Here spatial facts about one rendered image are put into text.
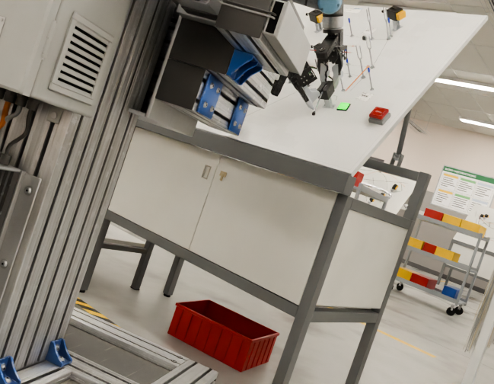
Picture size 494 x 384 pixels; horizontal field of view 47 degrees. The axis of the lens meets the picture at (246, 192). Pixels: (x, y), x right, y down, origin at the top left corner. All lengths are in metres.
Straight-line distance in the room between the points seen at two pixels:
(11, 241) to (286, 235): 1.08
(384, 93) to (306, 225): 0.59
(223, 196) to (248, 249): 0.25
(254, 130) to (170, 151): 0.43
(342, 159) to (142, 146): 1.00
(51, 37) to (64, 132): 0.24
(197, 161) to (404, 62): 0.90
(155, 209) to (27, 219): 1.33
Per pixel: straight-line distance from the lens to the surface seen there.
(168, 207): 2.36
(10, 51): 0.94
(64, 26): 0.95
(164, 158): 2.44
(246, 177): 2.12
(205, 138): 2.24
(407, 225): 2.36
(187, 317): 2.48
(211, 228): 2.19
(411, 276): 7.02
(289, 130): 2.11
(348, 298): 2.13
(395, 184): 9.28
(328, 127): 2.07
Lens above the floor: 0.76
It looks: 2 degrees down
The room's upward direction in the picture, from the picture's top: 19 degrees clockwise
